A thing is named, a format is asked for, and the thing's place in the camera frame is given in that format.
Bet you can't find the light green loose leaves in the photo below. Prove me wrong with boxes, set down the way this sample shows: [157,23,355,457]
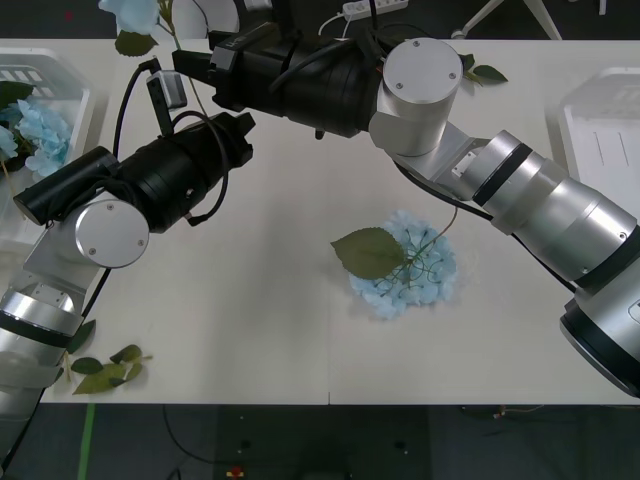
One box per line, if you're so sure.
[72,343,154,396]

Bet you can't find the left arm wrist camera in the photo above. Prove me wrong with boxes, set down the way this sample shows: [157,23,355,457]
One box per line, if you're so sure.
[146,70,189,137]

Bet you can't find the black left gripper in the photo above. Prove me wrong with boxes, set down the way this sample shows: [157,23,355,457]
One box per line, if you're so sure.
[185,113,257,174]

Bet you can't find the pale blue flower, large leaf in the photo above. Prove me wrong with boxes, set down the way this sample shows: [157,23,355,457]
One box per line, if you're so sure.
[329,205,460,322]

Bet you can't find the white chair base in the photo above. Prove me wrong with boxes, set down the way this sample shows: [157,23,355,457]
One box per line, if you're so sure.
[451,0,564,41]

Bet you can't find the shallow white box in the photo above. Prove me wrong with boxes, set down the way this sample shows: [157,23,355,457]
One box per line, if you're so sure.
[0,47,99,251]
[544,67,640,201]

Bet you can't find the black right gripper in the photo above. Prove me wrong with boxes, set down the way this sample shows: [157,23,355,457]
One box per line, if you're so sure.
[172,22,296,116]

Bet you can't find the small green leaf twig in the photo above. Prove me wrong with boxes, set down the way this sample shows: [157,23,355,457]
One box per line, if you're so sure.
[458,52,510,87]

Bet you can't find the white power strip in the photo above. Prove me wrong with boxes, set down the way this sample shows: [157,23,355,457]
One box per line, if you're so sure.
[318,0,412,39]

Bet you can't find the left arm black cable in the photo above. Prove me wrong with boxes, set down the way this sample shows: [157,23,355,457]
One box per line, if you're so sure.
[113,58,232,227]

